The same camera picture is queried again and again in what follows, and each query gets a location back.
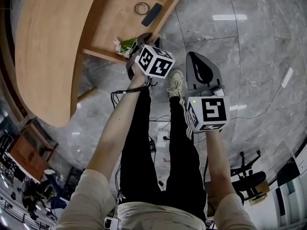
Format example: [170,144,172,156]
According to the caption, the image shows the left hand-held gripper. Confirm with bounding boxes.
[126,32,176,80]

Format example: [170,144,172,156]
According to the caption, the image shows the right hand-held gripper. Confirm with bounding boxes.
[186,51,230,133]

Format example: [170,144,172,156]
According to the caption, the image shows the light wooden drawer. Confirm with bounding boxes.
[83,0,185,66]

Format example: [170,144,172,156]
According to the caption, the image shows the person's left forearm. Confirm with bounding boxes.
[85,66,151,184]

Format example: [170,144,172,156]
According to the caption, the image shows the person's right forearm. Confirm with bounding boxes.
[204,129,237,198]

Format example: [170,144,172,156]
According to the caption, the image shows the light wooden coffee table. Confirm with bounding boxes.
[14,0,101,128]

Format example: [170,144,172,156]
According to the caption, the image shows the green snack packet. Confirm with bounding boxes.
[113,37,138,59]

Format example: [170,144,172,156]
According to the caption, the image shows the dark rectangular case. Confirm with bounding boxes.
[141,2,163,27]

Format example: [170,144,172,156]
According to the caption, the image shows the person's white sneaker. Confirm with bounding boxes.
[166,68,185,99]

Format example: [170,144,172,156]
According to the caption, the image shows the long white power strip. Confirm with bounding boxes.
[280,67,295,89]

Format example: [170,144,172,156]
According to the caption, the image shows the person's black trousers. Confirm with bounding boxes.
[118,87,209,224]

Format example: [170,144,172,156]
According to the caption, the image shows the black office chair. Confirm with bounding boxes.
[229,149,267,202]

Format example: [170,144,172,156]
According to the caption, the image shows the cardboard box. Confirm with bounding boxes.
[248,181,271,206]

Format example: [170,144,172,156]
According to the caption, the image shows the white cabinet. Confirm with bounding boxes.
[275,147,307,228]

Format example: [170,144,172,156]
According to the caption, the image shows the person's white shirt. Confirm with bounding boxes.
[54,168,259,230]

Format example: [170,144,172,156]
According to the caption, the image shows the brown wooden cabinet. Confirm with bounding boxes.
[9,122,59,183]

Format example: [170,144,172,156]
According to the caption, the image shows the thin dark ring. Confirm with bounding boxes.
[134,1,150,16]

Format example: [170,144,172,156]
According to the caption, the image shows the black cable bundle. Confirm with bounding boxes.
[110,77,159,110]

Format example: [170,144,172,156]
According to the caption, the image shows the white power cable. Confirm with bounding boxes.
[229,86,283,121]

